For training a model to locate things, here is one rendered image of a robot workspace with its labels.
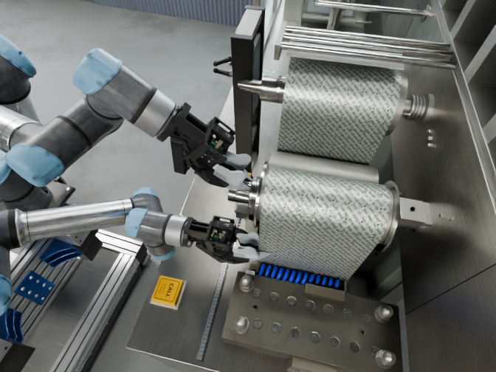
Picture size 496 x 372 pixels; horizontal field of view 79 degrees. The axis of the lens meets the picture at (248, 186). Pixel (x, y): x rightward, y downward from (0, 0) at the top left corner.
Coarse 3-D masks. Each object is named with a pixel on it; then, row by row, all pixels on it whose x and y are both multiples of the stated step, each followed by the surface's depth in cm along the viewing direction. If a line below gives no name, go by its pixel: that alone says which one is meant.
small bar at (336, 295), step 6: (306, 288) 73; (312, 288) 73; (318, 288) 73; (324, 288) 73; (306, 294) 74; (312, 294) 73; (318, 294) 72; (324, 294) 72; (330, 294) 72; (336, 294) 72; (342, 294) 72; (336, 300) 72; (342, 300) 72
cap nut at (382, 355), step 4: (376, 352) 67; (380, 352) 66; (384, 352) 64; (388, 352) 63; (392, 352) 64; (376, 356) 66; (380, 356) 64; (384, 356) 63; (388, 356) 62; (392, 356) 62; (376, 360) 66; (380, 360) 64; (384, 360) 63; (388, 360) 62; (392, 360) 62; (380, 364) 65; (384, 364) 64; (388, 364) 63; (392, 364) 62; (384, 368) 65; (388, 368) 65
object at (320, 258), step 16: (272, 240) 68; (288, 240) 66; (304, 240) 64; (272, 256) 75; (288, 256) 73; (304, 256) 71; (320, 256) 69; (336, 256) 67; (352, 256) 65; (320, 272) 76; (336, 272) 74; (352, 272) 72
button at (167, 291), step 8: (160, 280) 87; (168, 280) 87; (176, 280) 87; (160, 288) 86; (168, 288) 86; (176, 288) 86; (152, 296) 84; (160, 296) 84; (168, 296) 84; (176, 296) 84; (168, 304) 84
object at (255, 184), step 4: (256, 176) 64; (260, 176) 64; (252, 180) 63; (256, 180) 63; (252, 184) 62; (256, 184) 62; (252, 188) 62; (256, 188) 62; (252, 192) 62; (256, 192) 62; (252, 196) 62; (248, 200) 62; (252, 200) 62; (248, 204) 63; (252, 204) 63; (252, 208) 64
